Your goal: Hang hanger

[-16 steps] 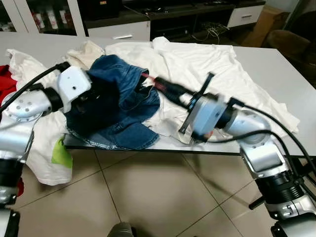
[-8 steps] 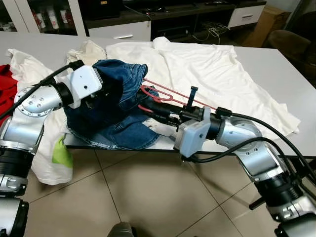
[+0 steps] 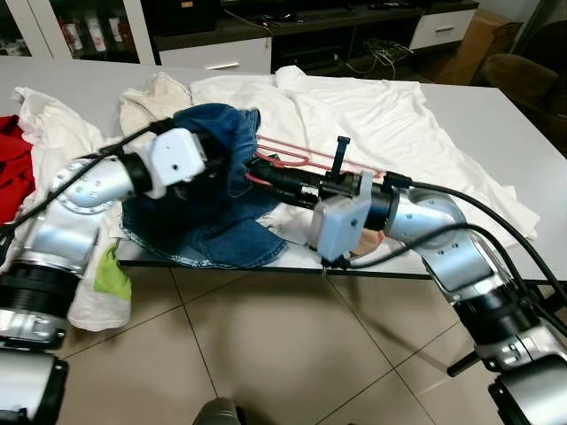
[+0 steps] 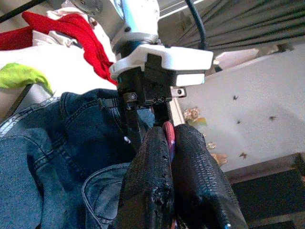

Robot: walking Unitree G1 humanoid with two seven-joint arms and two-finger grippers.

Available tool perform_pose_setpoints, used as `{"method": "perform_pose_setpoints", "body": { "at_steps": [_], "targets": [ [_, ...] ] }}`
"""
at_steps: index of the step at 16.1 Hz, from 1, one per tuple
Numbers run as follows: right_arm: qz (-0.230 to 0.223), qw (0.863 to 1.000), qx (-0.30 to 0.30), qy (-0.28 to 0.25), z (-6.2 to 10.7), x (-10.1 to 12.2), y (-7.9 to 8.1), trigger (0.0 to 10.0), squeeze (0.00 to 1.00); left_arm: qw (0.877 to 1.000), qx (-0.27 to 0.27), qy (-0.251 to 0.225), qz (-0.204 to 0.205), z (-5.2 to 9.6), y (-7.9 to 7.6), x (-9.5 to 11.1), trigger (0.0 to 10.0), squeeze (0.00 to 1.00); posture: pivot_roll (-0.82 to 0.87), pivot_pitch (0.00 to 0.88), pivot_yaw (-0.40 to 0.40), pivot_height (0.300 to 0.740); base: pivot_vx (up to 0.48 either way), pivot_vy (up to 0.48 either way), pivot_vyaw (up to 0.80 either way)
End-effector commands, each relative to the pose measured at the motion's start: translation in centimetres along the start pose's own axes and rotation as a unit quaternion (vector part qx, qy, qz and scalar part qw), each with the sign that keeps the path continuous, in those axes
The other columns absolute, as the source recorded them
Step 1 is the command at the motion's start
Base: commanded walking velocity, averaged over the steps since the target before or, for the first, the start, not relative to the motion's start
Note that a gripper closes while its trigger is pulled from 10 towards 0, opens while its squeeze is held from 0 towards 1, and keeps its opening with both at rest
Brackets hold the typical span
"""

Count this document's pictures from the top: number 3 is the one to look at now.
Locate black TV stand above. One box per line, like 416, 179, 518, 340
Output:
142, 0, 484, 85

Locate brown armchair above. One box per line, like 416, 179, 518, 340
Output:
483, 18, 567, 151

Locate blue denim garment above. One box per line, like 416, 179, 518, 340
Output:
120, 104, 289, 269

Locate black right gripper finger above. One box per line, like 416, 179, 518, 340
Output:
250, 158, 302, 182
266, 182, 315, 210

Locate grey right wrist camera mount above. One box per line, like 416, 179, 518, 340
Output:
308, 173, 375, 264

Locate white t-shirt with green patch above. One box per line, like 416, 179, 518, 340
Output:
13, 87, 134, 333

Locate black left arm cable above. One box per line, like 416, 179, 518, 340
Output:
0, 120, 174, 244

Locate crumpled red garment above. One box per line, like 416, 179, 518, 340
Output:
0, 115, 36, 227

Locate red plastic hanger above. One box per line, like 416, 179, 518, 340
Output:
244, 133, 388, 189

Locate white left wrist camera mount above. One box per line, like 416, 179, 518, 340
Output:
146, 128, 209, 187

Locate small brown cardboard box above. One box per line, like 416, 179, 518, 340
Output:
439, 11, 524, 87

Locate grey table black legs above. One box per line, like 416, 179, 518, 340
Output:
0, 55, 567, 284

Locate white glass door cabinet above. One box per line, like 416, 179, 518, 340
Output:
0, 0, 160, 61

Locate cream knit garment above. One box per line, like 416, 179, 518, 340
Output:
120, 73, 194, 129

